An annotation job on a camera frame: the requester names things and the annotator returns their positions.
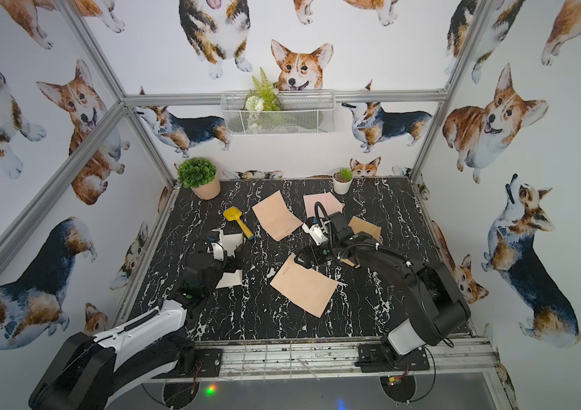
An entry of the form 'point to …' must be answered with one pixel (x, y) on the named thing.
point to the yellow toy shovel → (233, 213)
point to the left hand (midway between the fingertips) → (233, 239)
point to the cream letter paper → (306, 288)
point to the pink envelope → (329, 201)
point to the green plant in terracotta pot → (200, 174)
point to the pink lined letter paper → (275, 217)
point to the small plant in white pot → (343, 178)
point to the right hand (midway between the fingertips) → (303, 253)
